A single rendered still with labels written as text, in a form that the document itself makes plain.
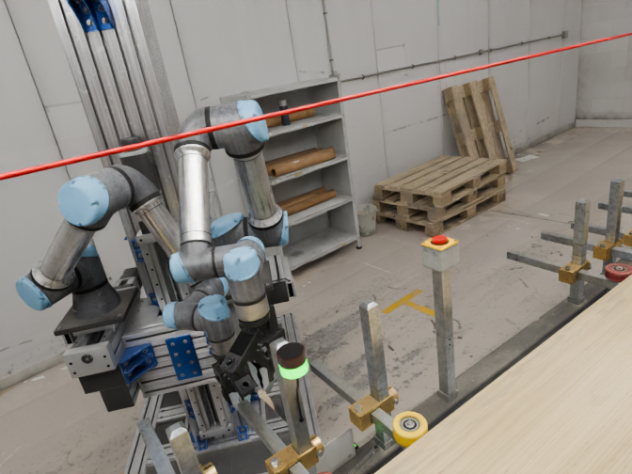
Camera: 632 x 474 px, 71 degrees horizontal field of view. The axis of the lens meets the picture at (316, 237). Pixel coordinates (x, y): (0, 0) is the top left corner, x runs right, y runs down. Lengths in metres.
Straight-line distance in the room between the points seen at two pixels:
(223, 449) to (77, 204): 1.34
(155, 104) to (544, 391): 1.40
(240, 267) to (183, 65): 2.84
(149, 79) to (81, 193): 0.54
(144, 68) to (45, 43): 1.85
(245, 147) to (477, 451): 0.92
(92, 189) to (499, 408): 1.10
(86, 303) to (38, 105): 1.95
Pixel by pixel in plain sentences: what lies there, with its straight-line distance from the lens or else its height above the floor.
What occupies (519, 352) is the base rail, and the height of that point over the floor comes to 0.70.
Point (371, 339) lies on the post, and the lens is 1.13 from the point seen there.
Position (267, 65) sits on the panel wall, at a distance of 4.00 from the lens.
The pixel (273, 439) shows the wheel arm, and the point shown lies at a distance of 1.23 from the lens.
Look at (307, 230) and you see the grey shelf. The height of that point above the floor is 0.19.
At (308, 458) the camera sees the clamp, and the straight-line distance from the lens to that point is 1.18.
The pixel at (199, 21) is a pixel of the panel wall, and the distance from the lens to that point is 3.77.
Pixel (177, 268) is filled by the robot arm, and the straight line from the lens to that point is 1.08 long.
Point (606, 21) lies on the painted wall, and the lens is 8.59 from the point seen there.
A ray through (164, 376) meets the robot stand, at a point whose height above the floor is 0.75.
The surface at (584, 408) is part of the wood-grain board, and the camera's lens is 1.24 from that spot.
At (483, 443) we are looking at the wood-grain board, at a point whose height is 0.90.
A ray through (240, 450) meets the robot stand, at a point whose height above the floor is 0.21.
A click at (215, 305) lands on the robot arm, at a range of 1.18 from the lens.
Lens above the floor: 1.72
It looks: 22 degrees down
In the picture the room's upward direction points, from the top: 9 degrees counter-clockwise
